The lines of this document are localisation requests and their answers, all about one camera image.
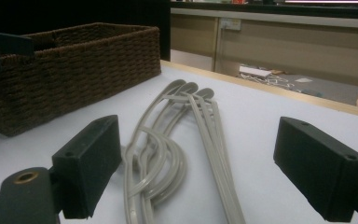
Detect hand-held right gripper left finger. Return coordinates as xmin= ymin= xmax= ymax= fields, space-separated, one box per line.
xmin=51 ymin=114 xmax=123 ymax=219

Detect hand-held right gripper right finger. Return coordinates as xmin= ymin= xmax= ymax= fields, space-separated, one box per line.
xmin=272 ymin=116 xmax=358 ymax=223

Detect brown wicker basket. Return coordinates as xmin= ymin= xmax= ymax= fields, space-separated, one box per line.
xmin=0 ymin=21 xmax=162 ymax=138

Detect grey plastic clothes hanger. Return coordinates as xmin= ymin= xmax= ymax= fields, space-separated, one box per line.
xmin=148 ymin=87 xmax=229 ymax=218
xmin=136 ymin=81 xmax=234 ymax=224
xmin=122 ymin=78 xmax=246 ymax=224

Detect white flat box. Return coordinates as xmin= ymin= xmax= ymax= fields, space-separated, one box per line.
xmin=239 ymin=64 xmax=273 ymax=79

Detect white tangled cables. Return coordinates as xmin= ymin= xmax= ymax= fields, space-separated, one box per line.
xmin=238 ymin=72 xmax=296 ymax=91

